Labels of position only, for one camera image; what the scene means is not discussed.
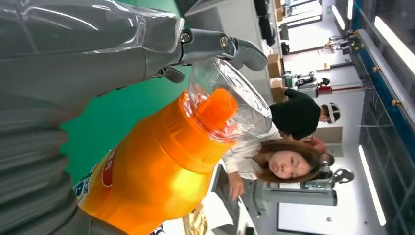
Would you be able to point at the blue overhead beam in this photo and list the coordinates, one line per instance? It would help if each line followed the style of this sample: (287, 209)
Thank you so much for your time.
(382, 84)

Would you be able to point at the green table cover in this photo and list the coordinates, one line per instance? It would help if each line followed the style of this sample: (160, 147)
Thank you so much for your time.
(107, 123)

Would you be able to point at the long white ceiling light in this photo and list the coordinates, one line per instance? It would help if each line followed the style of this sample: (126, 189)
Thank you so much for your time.
(395, 43)
(372, 186)

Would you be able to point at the person in red top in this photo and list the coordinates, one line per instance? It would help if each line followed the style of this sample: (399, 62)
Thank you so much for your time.
(319, 146)

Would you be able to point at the person in white top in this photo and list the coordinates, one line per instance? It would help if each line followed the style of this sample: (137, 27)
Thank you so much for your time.
(282, 163)

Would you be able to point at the row of black chairs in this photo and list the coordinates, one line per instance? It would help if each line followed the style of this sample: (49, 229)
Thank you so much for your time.
(266, 22)

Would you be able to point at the person in black with headset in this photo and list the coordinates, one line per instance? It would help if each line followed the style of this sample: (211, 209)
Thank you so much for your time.
(296, 115)

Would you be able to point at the ribbed grey left arm sleeve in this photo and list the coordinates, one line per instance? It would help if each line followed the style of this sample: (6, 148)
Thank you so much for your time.
(32, 181)

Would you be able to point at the grey machine column with claw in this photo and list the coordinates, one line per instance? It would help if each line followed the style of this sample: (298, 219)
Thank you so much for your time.
(301, 196)

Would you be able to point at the short white ceiling light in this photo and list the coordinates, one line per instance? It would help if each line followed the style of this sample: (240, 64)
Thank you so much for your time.
(338, 17)

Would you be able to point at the yellow patterned packet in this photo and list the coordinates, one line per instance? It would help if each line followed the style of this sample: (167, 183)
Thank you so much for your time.
(196, 222)

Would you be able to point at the orange bottle with clear cap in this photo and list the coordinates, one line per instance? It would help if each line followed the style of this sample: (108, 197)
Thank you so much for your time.
(155, 175)

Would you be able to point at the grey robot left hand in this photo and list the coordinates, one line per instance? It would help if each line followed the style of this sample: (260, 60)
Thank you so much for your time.
(81, 58)

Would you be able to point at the thin white ceiling light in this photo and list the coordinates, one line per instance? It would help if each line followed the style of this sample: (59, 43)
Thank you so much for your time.
(350, 9)

